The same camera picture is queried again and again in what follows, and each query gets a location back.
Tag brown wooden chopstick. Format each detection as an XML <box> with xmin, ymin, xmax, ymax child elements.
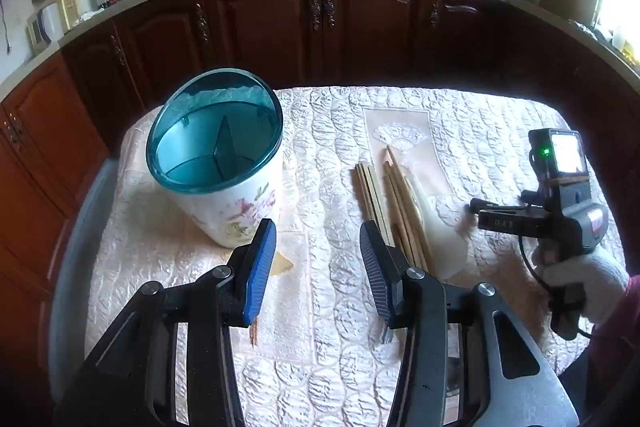
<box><xmin>383</xmin><ymin>173</ymin><xmax>416</xmax><ymax>265</ymax></box>
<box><xmin>383</xmin><ymin>161</ymin><xmax>426</xmax><ymax>270</ymax></box>
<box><xmin>383</xmin><ymin>145</ymin><xmax>435</xmax><ymax>275</ymax></box>

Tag white quilted table cloth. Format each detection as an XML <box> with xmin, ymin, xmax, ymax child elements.
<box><xmin>46</xmin><ymin>84</ymin><xmax>626</xmax><ymax>427</ymax></box>

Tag right hand white glove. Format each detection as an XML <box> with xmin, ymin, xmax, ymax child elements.
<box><xmin>533</xmin><ymin>241</ymin><xmax>630</xmax><ymax>325</ymax></box>

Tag white plastic spoon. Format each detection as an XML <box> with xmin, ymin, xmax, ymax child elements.
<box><xmin>413</xmin><ymin>183</ymin><xmax>468</xmax><ymax>280</ymax></box>

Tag light bamboo chopstick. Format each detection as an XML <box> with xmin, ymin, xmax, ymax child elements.
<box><xmin>355</xmin><ymin>162</ymin><xmax>381</xmax><ymax>227</ymax></box>
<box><xmin>358</xmin><ymin>162</ymin><xmax>395</xmax><ymax>246</ymax></box>

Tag dark wooden base cabinets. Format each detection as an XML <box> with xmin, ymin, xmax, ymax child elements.
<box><xmin>1</xmin><ymin>0</ymin><xmax>639</xmax><ymax>412</ymax></box>

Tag floral utensil holder teal rim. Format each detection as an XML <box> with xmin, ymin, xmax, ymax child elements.
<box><xmin>145</xmin><ymin>68</ymin><xmax>284</xmax><ymax>248</ymax></box>

